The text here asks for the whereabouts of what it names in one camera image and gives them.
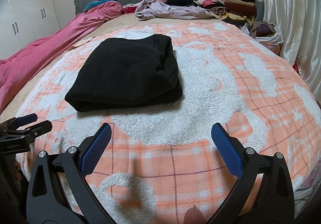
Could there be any black garment with orange patches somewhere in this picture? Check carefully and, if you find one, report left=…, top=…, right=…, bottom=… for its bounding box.
left=65, top=34, right=183, bottom=112

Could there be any basket with clothes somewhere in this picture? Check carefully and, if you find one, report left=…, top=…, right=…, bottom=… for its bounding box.
left=241, top=21, right=284, bottom=55

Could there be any stack of folded clothes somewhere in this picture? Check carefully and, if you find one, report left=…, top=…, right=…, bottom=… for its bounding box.
left=193, top=0, right=264, bottom=28

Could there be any operator thumb tip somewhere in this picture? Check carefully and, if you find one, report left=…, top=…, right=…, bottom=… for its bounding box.
left=183, top=205, right=206, bottom=224

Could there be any pink quilt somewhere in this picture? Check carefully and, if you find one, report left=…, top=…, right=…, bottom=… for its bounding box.
left=1, top=0, right=123, bottom=111

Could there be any orange white plush blanket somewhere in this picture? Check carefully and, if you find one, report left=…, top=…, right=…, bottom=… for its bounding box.
left=17, top=22, right=320, bottom=223

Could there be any white wardrobe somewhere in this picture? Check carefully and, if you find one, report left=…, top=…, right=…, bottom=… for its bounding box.
left=0, top=0, right=60, bottom=60

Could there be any blue garment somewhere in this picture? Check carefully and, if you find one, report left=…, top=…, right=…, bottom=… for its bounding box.
left=83, top=0, right=116, bottom=12

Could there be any lilac crumpled garment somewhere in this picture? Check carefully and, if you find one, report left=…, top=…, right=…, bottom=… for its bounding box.
left=135, top=0, right=214, bottom=20

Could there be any white satin curtain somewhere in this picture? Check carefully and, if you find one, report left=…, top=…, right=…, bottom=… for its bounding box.
left=264, top=0, right=320, bottom=101

